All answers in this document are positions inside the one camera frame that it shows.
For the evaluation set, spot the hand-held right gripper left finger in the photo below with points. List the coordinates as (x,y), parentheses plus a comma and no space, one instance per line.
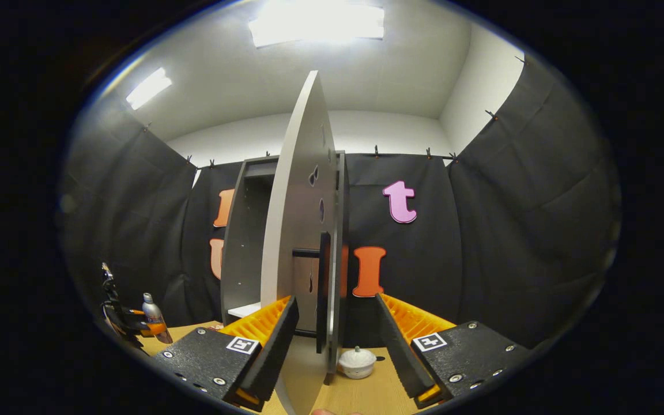
(277,351)

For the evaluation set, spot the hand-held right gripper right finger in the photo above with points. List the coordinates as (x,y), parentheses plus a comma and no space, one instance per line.
(401,357)

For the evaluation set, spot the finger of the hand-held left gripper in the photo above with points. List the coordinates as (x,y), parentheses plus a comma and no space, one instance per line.
(137,312)
(156,329)

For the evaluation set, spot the silver bottle with orange label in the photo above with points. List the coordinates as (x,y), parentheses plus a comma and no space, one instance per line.
(150,311)

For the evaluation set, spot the grey cabinet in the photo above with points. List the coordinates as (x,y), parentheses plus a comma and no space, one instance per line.
(242,242)

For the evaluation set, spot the beige cabinet door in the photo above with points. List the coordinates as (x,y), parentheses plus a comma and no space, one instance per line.
(286,230)

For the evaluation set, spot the white lidded ceramic jar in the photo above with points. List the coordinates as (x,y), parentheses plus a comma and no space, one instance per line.
(357,363)

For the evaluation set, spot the black backdrop cloth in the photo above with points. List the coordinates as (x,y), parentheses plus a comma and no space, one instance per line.
(510,230)

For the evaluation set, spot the small ceiling light panel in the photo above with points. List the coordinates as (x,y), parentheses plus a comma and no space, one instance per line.
(148,88)

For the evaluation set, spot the large ceiling light panel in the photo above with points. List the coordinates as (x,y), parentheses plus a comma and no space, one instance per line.
(314,23)

